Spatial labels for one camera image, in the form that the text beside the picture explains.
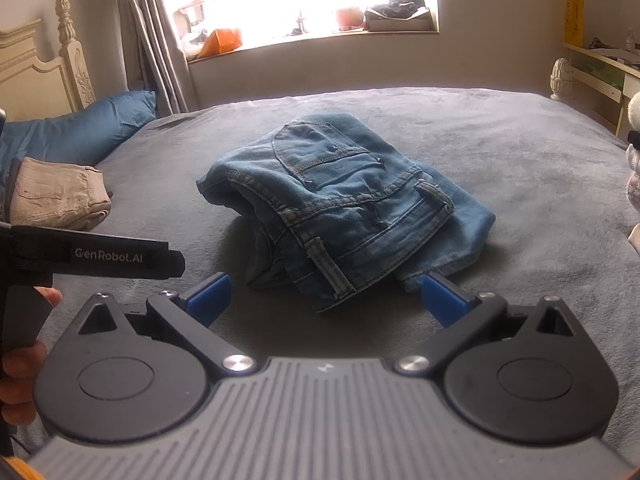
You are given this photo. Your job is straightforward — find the box with dark shoes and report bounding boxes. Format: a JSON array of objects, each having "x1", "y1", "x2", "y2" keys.
[{"x1": 364, "y1": 0, "x2": 435, "y2": 32}]

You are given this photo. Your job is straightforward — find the terracotta pot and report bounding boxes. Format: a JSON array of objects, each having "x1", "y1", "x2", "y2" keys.
[{"x1": 336, "y1": 6, "x2": 365, "y2": 31}]

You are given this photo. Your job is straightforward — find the cream carved headboard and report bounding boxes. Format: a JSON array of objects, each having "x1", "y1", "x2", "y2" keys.
[{"x1": 0, "y1": 0, "x2": 93, "y2": 123}]

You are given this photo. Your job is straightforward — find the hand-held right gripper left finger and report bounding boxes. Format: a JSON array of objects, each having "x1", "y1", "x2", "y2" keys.
[{"x1": 77, "y1": 272, "x2": 259, "y2": 379}]

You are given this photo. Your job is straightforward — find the orange bag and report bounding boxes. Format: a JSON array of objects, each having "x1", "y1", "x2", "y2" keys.
[{"x1": 197, "y1": 28, "x2": 243, "y2": 58}]

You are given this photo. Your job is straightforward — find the cream desk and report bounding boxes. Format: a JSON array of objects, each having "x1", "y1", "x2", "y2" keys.
[{"x1": 562, "y1": 40, "x2": 640, "y2": 141}]

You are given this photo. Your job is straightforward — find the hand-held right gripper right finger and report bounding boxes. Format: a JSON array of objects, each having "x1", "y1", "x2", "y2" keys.
[{"x1": 394, "y1": 273, "x2": 576, "y2": 379}]

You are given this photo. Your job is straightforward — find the yellow box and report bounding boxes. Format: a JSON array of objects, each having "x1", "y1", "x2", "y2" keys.
[{"x1": 565, "y1": 0, "x2": 587, "y2": 46}]

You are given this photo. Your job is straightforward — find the blue pillow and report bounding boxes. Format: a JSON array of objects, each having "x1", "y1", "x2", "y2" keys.
[{"x1": 0, "y1": 90, "x2": 157, "y2": 181}]

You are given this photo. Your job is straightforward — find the grey curtain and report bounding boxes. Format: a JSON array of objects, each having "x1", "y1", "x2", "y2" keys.
[{"x1": 112, "y1": 0, "x2": 201, "y2": 116}]

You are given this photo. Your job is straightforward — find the folded beige pants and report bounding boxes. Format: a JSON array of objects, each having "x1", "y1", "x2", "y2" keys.
[{"x1": 9, "y1": 156, "x2": 112, "y2": 233}]

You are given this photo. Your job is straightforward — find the white plastic bag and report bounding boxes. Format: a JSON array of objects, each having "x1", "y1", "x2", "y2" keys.
[{"x1": 180, "y1": 30, "x2": 208, "y2": 59}]

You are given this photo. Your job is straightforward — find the grey bed blanket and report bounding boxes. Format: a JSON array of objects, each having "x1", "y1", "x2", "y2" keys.
[{"x1": 15, "y1": 87, "x2": 640, "y2": 356}]

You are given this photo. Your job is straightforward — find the person's left hand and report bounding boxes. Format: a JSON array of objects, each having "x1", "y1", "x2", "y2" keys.
[{"x1": 0, "y1": 286, "x2": 63, "y2": 428}]

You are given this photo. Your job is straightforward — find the blue jeans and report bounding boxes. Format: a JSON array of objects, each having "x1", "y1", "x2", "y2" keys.
[{"x1": 195, "y1": 112, "x2": 497, "y2": 315}]

